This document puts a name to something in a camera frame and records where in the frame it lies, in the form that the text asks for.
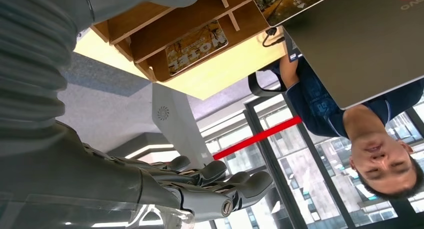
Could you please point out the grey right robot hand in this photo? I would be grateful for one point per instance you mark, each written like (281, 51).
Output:
(82, 174)

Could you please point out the person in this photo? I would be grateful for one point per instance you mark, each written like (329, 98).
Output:
(314, 108)

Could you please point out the dark kiosk with light strip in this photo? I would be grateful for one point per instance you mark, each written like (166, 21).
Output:
(142, 141)

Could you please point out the grey kiosk stand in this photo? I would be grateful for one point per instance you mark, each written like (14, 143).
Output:
(172, 121)

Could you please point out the red barrier belt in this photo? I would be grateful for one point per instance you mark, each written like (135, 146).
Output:
(258, 138)

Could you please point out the black office chair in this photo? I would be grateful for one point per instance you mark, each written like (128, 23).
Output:
(253, 88)

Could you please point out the grey laptop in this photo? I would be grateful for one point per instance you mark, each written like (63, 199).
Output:
(357, 48)

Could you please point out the black window frame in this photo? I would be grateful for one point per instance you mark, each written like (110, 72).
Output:
(286, 214)

